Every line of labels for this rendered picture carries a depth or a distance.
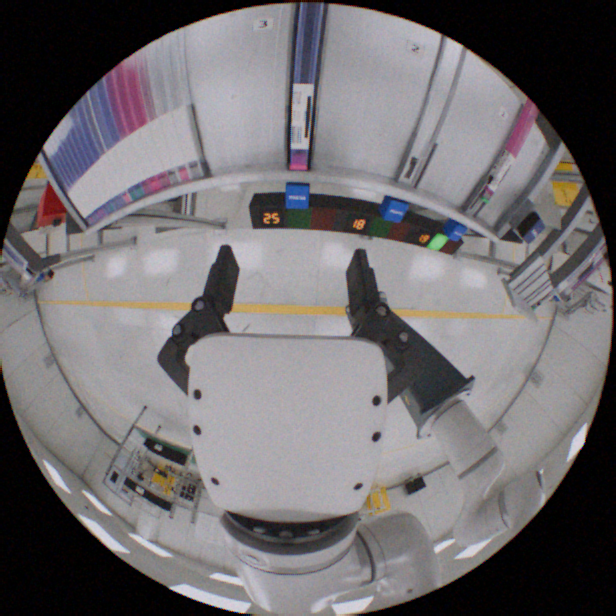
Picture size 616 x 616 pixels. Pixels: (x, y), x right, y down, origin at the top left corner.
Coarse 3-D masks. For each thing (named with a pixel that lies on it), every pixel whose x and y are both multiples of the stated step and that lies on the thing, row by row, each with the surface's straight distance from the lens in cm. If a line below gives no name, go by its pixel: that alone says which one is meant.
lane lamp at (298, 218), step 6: (288, 210) 23; (294, 210) 23; (300, 210) 23; (306, 210) 23; (288, 216) 23; (294, 216) 23; (300, 216) 23; (306, 216) 23; (288, 222) 24; (294, 222) 24; (300, 222) 24; (306, 222) 24; (288, 228) 25; (294, 228) 25; (300, 228) 25; (306, 228) 24
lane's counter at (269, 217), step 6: (264, 210) 23; (270, 210) 23; (276, 210) 23; (282, 210) 23; (264, 216) 24; (270, 216) 24; (276, 216) 23; (282, 216) 23; (264, 222) 24; (270, 222) 24; (276, 222) 24; (282, 222) 24
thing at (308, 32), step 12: (300, 12) 19; (312, 12) 19; (300, 24) 18; (312, 24) 18; (300, 36) 17; (312, 36) 17; (300, 48) 17; (312, 48) 17; (300, 60) 17; (312, 60) 17; (300, 72) 16; (312, 72) 16; (312, 84) 16; (300, 156) 17
